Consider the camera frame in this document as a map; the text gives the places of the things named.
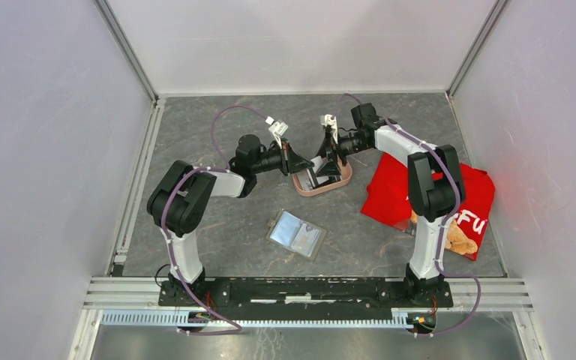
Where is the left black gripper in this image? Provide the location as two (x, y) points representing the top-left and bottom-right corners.
(251, 138), (314, 177)

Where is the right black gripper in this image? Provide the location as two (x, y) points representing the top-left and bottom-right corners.
(316, 130), (371, 177)

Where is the pink oval tray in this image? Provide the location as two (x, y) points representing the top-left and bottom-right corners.
(292, 160), (353, 197)

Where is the grey card holder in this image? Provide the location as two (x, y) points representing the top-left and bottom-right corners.
(265, 209), (327, 260)

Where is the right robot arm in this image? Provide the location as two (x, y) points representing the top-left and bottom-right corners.
(314, 103), (466, 306)

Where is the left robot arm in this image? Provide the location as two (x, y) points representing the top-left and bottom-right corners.
(147, 134), (314, 306)

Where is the red printed t-shirt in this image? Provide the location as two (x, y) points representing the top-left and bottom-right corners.
(361, 154), (495, 261)

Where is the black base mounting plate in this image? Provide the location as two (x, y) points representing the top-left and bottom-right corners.
(158, 277), (454, 321)

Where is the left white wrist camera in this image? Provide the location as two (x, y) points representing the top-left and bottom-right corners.
(265, 116), (289, 149)

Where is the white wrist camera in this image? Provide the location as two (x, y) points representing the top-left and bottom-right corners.
(320, 114), (338, 144)
(265, 116), (289, 149)

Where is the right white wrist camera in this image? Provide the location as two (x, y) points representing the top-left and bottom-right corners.
(320, 114), (338, 144)

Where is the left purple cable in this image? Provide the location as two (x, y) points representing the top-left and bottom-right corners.
(160, 105), (272, 336)

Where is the aluminium frame rail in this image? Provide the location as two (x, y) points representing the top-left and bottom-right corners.
(83, 277), (533, 329)

